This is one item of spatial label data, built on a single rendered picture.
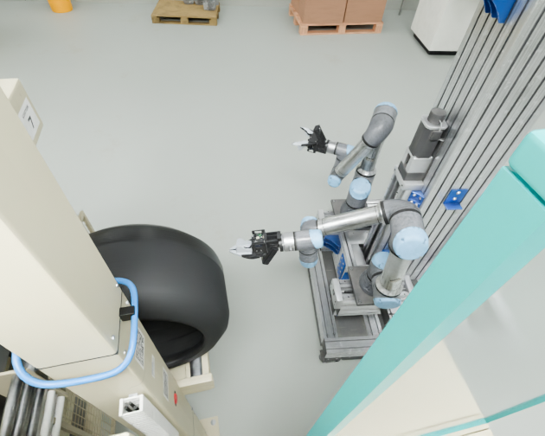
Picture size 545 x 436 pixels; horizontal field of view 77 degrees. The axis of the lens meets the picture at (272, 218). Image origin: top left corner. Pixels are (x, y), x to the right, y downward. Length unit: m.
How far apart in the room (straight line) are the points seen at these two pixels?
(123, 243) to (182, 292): 0.22
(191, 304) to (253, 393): 1.38
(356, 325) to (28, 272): 2.05
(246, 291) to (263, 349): 0.44
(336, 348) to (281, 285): 0.66
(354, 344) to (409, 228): 1.13
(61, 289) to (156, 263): 0.53
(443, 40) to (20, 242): 6.02
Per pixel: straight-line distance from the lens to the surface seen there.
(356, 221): 1.40
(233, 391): 2.33
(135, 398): 0.90
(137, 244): 1.04
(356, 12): 6.42
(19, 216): 0.43
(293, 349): 2.42
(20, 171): 0.45
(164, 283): 0.98
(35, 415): 1.37
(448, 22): 6.09
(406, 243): 1.27
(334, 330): 2.26
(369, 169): 2.04
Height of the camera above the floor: 2.27
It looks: 50 degrees down
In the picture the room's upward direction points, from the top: 4 degrees clockwise
